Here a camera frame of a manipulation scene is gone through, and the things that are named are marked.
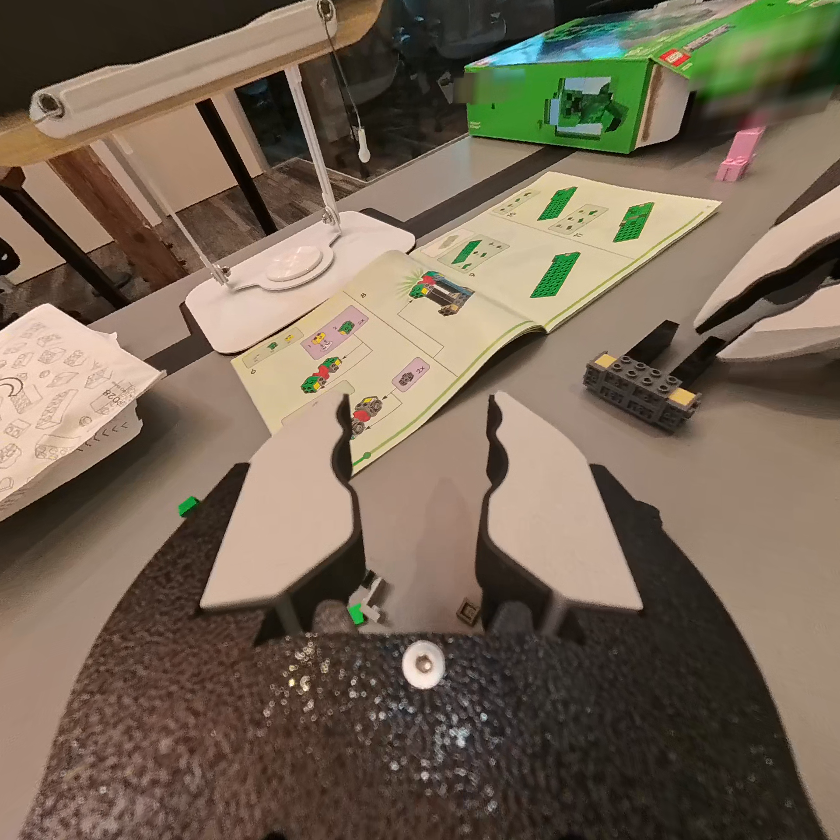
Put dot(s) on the pink brick figure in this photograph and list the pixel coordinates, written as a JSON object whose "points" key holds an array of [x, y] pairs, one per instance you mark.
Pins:
{"points": [[738, 161]]}

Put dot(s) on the green toy brick box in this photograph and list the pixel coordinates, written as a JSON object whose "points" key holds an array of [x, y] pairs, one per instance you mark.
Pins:
{"points": [[525, 111]]}

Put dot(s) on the white desk lamp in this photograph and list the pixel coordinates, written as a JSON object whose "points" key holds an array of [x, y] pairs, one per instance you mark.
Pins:
{"points": [[262, 308]]}

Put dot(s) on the white printed paper bag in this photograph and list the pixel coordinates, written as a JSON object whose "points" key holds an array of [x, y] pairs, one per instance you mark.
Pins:
{"points": [[59, 394]]}

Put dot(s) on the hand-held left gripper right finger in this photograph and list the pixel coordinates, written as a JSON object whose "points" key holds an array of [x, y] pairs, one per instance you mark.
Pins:
{"points": [[558, 518]]}

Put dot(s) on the brick instruction booklet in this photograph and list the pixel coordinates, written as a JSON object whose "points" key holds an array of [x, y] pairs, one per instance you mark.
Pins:
{"points": [[590, 216]]}

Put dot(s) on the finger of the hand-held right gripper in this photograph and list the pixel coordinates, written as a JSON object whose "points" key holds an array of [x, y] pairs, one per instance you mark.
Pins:
{"points": [[787, 328], [781, 246]]}

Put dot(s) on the small green brick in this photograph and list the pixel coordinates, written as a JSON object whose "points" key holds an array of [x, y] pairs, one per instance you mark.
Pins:
{"points": [[188, 505]]}

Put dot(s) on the grey desk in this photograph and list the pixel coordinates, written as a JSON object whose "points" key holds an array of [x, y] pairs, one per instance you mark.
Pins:
{"points": [[722, 525]]}

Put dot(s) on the green and white brick piece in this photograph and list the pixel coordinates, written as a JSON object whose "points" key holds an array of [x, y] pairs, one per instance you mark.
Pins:
{"points": [[364, 600]]}

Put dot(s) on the grey and black brick assembly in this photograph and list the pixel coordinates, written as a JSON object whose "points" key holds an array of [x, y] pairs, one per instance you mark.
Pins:
{"points": [[630, 387]]}

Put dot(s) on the small grey brick piece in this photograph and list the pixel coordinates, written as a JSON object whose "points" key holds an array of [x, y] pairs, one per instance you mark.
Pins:
{"points": [[468, 610]]}

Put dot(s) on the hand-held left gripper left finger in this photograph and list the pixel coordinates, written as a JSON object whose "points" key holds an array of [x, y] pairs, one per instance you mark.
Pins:
{"points": [[289, 518]]}

